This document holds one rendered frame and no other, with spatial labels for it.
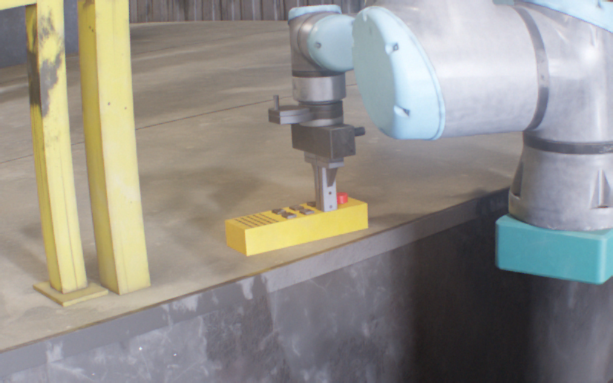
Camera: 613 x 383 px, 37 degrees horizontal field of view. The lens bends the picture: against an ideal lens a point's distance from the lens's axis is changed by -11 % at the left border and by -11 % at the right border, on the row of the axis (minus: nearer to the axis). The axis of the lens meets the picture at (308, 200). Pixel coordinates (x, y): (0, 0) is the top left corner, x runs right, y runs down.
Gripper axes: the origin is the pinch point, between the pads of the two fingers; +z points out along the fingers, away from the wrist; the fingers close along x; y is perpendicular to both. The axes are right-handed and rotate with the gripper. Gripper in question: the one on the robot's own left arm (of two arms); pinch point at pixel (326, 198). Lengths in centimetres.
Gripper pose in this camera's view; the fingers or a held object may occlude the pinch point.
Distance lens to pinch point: 173.3
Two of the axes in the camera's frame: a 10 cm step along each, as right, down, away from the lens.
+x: -5.1, -1.9, 8.4
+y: 8.6, -1.8, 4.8
